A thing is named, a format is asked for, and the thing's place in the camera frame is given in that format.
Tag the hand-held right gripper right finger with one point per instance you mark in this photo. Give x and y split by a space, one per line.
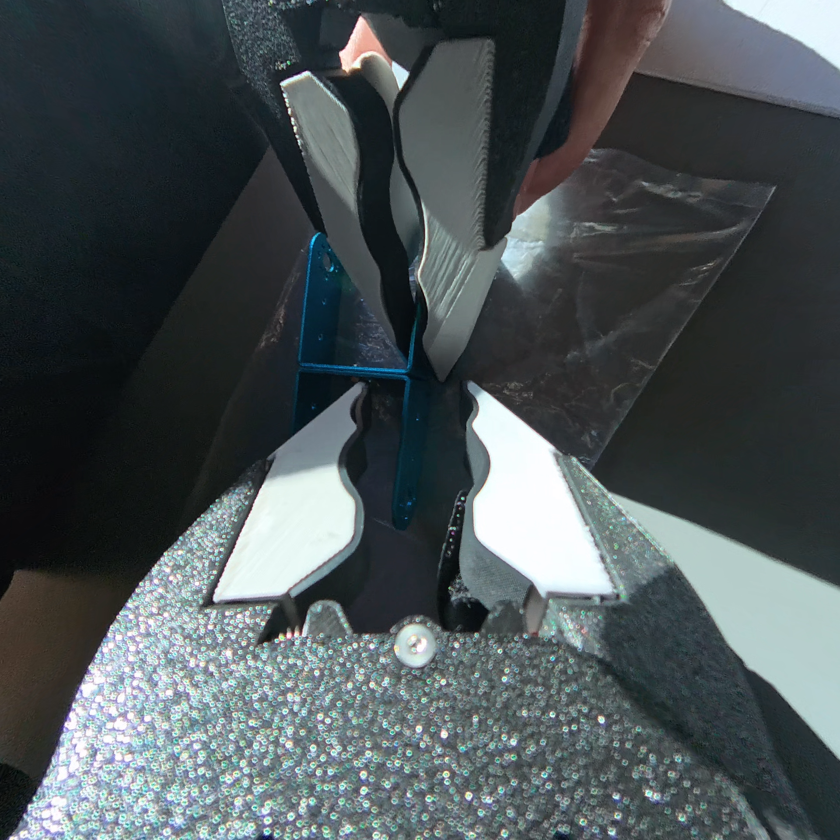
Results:
541 515

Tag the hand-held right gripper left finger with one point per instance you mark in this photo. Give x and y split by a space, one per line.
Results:
292 519

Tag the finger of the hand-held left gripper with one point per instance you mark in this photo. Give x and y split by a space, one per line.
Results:
453 171
335 158

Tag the blue metal bracket assembly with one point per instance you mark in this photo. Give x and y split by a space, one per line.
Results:
322 341

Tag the person's left hand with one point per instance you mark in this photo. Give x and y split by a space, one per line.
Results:
617 66

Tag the clear plastic bag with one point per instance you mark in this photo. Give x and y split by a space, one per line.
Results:
630 289

